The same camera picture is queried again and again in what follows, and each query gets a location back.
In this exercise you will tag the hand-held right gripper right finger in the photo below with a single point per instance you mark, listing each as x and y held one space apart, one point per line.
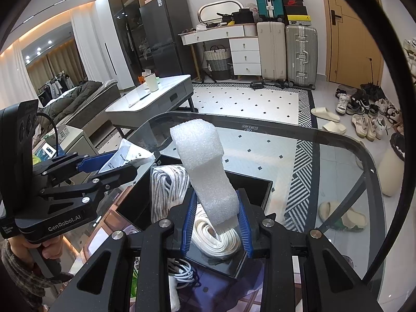
245 224

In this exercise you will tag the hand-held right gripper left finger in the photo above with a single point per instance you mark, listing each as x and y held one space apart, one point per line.
188 221

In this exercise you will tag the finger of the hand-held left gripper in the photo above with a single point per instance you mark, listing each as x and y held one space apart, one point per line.
94 163
110 178

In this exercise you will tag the white plastic mailing bag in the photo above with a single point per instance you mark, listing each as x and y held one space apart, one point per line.
126 156

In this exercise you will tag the black cardboard box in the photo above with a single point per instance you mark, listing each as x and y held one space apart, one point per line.
260 191

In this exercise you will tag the white foam block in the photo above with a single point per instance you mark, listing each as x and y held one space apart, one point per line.
201 156

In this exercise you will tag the person's left forearm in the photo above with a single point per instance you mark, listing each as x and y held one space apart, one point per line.
16 276

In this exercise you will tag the person's left hand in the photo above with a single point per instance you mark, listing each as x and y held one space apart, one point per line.
52 250

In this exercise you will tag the white side cabinet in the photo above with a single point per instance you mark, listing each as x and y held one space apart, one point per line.
78 143

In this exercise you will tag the grey bed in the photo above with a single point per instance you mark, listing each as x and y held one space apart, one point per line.
94 110

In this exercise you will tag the dark grey blanket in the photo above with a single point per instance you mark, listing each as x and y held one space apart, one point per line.
74 99

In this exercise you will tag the printed table mat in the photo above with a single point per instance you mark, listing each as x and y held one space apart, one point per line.
211 289

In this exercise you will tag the clothes rack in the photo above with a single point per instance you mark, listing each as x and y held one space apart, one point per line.
55 86

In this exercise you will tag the orange tissue box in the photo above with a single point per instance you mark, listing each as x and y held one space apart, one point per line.
141 81

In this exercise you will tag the beige green slipper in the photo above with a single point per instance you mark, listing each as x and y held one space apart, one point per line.
341 216

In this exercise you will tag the white grey coffee table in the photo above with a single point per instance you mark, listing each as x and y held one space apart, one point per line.
162 94

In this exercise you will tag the white cup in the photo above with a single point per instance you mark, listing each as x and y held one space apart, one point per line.
151 84

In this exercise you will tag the white curtain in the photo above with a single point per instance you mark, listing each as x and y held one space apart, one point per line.
91 45

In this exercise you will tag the glass table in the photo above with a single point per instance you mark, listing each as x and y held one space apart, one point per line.
253 104

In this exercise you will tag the black handheld appliance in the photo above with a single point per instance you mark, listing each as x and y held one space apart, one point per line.
256 84

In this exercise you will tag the grey refrigerator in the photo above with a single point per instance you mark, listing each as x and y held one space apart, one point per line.
165 39

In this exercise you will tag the dark glass wardrobe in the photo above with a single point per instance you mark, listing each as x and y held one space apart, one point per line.
126 22

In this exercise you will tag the woven laundry basket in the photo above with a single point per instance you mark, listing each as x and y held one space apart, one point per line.
217 63

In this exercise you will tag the cream trash bin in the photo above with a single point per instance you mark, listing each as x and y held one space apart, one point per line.
393 169

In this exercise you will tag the pile of shoes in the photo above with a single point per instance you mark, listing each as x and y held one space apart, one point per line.
367 117

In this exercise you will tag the white dressing table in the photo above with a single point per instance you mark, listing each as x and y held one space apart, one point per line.
247 55

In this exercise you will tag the beige suitcase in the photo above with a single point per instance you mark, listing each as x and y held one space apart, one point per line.
271 52

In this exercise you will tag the silver suitcase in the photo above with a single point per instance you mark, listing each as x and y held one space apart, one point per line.
300 55

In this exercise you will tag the black umbrella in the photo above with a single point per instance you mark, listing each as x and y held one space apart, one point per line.
373 89

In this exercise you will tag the oval white mirror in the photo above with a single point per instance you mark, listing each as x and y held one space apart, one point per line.
211 9

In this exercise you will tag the black bag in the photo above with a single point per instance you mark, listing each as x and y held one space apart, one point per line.
242 16

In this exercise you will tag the wooden door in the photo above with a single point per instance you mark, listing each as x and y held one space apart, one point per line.
351 39

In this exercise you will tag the plain black shoe box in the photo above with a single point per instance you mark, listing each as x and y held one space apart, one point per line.
296 10

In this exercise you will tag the black shoe box red logo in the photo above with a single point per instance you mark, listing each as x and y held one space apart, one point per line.
295 2

